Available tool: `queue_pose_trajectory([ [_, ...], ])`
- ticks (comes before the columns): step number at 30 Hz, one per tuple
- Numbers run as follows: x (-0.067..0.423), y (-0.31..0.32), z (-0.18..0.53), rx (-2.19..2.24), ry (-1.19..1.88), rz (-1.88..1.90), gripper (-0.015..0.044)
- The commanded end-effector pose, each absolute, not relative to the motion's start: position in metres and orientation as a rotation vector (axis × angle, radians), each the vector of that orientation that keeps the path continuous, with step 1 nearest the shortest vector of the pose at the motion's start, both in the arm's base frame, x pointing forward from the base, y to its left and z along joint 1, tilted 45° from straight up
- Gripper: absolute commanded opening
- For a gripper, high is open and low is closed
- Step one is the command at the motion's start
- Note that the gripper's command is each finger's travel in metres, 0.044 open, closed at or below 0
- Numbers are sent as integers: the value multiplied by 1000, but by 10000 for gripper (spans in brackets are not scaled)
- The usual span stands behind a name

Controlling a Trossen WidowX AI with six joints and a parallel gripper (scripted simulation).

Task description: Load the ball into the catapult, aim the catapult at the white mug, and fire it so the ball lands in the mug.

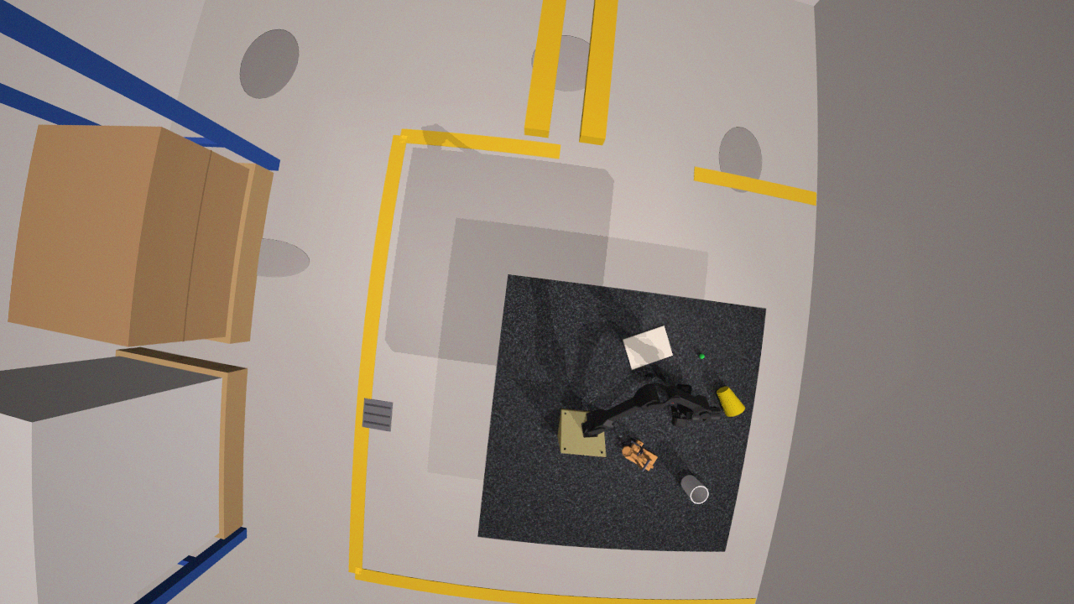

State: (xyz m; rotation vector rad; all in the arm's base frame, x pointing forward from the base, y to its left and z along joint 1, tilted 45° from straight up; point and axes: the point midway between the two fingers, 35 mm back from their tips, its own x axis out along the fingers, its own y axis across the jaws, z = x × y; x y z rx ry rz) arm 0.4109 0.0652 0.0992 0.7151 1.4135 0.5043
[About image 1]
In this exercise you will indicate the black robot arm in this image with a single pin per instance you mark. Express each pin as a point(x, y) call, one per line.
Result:
point(646, 397)

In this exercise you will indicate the wooden catapult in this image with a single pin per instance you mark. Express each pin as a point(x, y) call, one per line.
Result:
point(640, 456)

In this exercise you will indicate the white cup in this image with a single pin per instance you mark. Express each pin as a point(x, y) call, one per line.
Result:
point(697, 492)

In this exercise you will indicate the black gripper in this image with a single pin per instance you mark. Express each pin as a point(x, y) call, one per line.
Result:
point(678, 415)

